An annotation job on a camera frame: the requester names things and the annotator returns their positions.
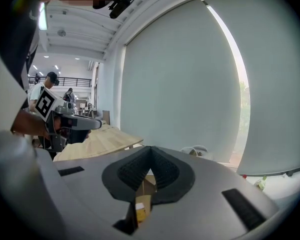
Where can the person's left forearm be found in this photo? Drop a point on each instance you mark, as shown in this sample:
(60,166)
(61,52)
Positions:
(27,124)

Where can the person's left hand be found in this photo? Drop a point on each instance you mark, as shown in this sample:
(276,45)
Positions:
(57,124)

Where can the black metal railing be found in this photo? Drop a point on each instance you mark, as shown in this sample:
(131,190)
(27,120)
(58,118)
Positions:
(75,82)

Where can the round smoke detector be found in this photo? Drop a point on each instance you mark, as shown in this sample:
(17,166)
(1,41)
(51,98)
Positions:
(61,32)

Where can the green plastic bottle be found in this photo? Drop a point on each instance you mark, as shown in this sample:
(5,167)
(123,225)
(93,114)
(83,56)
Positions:
(261,182)

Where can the long wooden table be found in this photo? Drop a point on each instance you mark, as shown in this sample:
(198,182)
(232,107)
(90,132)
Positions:
(107,139)

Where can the grey roller blind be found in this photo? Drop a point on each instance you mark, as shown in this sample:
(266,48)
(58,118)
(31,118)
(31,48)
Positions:
(177,84)
(272,96)

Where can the small red ball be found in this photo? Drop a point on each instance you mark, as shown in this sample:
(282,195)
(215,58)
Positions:
(244,176)

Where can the white round basket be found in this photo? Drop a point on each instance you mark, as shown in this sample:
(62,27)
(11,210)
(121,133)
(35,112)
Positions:
(202,149)

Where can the round wooden side table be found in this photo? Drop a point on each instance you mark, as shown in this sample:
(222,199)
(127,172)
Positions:
(148,186)

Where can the long ceiling light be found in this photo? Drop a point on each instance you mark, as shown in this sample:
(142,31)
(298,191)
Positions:
(43,16)

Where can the distant wooden desk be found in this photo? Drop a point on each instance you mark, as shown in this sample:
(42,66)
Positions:
(87,111)

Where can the brown cardboard sheet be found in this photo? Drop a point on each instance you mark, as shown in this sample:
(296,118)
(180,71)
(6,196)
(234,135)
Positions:
(106,117)

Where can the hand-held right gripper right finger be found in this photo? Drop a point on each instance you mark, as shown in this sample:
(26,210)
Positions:
(202,196)

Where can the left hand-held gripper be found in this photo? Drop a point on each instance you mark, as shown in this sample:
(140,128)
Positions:
(46,104)

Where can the person's black shirt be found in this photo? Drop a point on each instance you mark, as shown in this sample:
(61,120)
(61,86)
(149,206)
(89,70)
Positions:
(12,34)

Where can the black head camera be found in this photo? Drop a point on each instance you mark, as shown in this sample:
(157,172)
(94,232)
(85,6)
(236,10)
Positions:
(122,5)

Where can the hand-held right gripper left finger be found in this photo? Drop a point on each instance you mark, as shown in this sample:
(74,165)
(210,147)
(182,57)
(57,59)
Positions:
(90,184)

